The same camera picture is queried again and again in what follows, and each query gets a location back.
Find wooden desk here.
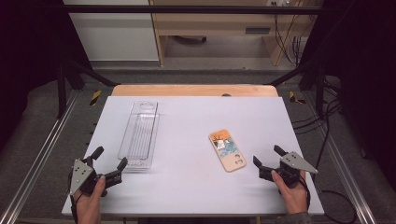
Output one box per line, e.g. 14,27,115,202
148,0,316,67

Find person's right hand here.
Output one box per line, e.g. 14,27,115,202
270,169,309,217

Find aluminium rail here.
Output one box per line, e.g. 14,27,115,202
0,89,80,224
302,91,378,224

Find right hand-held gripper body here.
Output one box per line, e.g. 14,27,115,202
258,151,319,189

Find black horizontal metal bar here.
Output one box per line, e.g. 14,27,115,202
64,4,325,15

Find white cabinet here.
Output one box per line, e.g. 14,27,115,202
63,0,160,63

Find yellow black striped tape marker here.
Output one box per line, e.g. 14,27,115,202
288,91,307,105
89,90,103,107

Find black curtain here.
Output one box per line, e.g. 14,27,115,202
298,0,396,189
0,0,92,152

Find clear plastic tray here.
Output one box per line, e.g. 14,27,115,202
117,100,161,171

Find person's left hand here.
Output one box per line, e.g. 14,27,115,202
73,175,106,219

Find black floor cable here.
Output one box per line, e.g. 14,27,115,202
292,77,360,224

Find hanging black cables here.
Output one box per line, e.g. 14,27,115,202
272,1,316,67

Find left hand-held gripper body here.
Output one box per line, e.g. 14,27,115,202
68,159,123,198

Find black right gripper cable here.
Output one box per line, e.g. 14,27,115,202
299,172,312,211

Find black metal stand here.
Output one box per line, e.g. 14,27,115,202
266,58,329,119
56,58,120,119

